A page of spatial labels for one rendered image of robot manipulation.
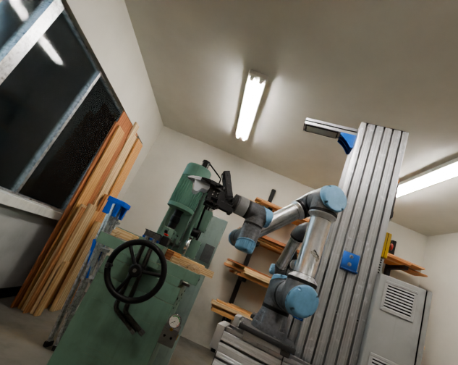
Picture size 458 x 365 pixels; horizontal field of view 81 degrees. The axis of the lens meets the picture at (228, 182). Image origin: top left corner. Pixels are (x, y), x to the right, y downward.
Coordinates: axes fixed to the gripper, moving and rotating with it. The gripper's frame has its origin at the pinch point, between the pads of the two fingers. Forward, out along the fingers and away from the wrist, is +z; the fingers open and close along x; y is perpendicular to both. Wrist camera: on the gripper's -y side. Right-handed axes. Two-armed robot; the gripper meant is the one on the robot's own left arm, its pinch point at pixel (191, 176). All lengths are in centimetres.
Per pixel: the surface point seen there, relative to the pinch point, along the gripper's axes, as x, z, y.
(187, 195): 62, -3, -14
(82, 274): 152, 42, 52
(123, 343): 64, -6, 69
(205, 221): 84, -22, -10
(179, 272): 56, -17, 29
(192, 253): 85, -23, 13
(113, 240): 64, 23, 27
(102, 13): 82, 122, -129
